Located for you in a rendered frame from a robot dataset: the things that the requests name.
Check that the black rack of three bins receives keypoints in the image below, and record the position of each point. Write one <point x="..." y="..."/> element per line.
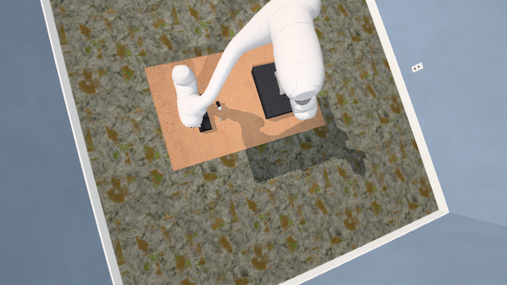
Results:
<point x="206" y="125"/>

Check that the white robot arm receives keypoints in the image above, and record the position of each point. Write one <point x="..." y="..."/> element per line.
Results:
<point x="289" y="25"/>

